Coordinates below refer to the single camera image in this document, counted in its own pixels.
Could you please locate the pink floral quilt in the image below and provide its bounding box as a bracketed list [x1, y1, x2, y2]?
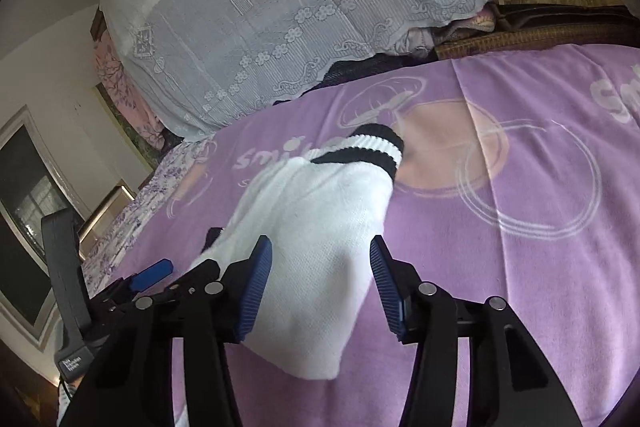
[92, 29, 172, 154]

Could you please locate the white knit sweater black trim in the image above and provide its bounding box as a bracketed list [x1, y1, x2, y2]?
[187, 124, 405, 381]

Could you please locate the grey folded cloth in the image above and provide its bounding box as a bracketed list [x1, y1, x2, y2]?
[394, 27, 437, 58]

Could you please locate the white framed window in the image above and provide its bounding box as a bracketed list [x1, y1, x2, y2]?
[0, 106, 137, 349]

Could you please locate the purple printed blanket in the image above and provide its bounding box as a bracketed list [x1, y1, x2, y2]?
[107, 42, 640, 427]

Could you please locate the pink folded cloth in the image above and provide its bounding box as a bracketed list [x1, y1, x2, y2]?
[474, 6, 497, 31]

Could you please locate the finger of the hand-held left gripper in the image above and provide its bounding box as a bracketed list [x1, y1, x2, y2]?
[159, 259, 224, 306]
[128, 258, 175, 293]

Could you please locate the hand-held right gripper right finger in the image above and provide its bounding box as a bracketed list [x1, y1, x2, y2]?
[369, 234, 584, 427]

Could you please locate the brown woven mat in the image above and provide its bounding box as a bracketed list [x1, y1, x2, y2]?
[434, 0, 637, 60]

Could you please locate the dark cloth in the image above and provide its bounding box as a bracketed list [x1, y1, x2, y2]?
[272, 52, 436, 106]

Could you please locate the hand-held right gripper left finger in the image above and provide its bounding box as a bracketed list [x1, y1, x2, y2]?
[64, 237, 274, 427]

